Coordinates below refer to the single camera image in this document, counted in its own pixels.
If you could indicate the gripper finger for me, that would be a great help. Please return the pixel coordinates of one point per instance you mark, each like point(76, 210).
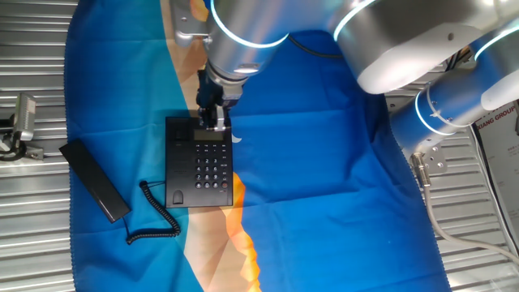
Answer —
point(205, 117)
point(220, 119)

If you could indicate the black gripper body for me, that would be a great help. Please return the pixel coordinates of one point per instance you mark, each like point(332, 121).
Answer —
point(217, 91)

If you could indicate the black telephone handset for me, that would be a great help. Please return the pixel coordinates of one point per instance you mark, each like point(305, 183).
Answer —
point(95, 182)

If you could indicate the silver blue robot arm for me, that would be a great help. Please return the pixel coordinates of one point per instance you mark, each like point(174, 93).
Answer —
point(385, 48)

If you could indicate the black telephone base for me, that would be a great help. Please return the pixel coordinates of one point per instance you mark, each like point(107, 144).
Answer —
point(198, 170)

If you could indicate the blue mountain print cloth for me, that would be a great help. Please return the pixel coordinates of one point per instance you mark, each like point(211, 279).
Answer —
point(324, 203)

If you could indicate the white printed sign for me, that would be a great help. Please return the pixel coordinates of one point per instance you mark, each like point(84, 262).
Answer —
point(503, 154)

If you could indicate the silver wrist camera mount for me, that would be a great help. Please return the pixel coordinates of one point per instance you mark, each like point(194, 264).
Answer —
point(186, 24)

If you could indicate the camera stand clamp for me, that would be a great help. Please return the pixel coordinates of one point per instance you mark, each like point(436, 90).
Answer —
point(18, 152)

